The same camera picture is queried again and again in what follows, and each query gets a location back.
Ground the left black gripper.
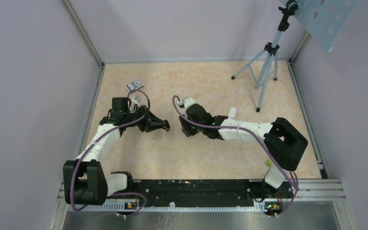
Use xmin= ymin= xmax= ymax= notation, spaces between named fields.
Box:
xmin=124 ymin=104 xmax=165 ymax=132

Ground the black earbud charging case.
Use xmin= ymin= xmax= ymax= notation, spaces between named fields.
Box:
xmin=163 ymin=120 xmax=171 ymax=132

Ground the white earbud charging case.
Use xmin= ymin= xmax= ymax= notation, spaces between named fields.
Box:
xmin=228 ymin=107 xmax=237 ymax=119

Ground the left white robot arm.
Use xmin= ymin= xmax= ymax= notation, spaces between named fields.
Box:
xmin=63 ymin=97 xmax=171 ymax=205

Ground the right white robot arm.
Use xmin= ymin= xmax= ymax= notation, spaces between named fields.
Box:
xmin=175 ymin=98 xmax=308 ymax=197

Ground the grey playing card box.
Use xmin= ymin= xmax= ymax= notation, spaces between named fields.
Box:
xmin=125 ymin=78 xmax=144 ymax=93

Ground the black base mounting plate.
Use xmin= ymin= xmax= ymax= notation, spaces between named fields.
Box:
xmin=104 ymin=178 xmax=294 ymax=208

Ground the light blue tripod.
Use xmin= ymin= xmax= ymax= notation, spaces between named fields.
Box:
xmin=231 ymin=0 xmax=299 ymax=112

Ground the perforated blue metal panel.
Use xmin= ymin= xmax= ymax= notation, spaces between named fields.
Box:
xmin=281 ymin=0 xmax=358 ymax=53

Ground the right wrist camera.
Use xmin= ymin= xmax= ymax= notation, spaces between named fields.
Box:
xmin=178 ymin=97 xmax=196 ymax=110

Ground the white cable duct rail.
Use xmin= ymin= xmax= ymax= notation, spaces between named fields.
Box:
xmin=83 ymin=199 xmax=267 ymax=213

